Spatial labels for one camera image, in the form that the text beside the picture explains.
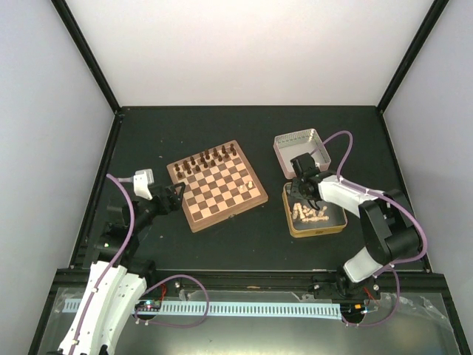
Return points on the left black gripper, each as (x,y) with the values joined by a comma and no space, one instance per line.
(174,204)

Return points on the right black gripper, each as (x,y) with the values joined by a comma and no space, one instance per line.
(295,192)

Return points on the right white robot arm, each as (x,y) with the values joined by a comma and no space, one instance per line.
(391,233)

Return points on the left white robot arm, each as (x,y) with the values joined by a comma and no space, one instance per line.
(116,279)

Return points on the light chess piece pile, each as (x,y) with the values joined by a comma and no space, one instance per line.
(305,214)

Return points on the wooden chess board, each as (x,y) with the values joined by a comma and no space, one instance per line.
(213,194)

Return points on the left small circuit board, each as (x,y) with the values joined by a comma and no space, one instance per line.
(148,305)

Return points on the small circuit board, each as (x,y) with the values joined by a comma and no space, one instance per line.
(356,309)
(148,305)

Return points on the right small circuit board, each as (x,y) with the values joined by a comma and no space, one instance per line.
(356,309)

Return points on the gold metal tin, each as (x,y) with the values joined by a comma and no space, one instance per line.
(336,223)

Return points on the dark rook right corner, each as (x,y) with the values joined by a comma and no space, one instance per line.
(233,150)

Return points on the black mounting rail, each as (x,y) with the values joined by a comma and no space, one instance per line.
(322,284)

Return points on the light blue cable duct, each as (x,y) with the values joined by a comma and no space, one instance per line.
(245,309)

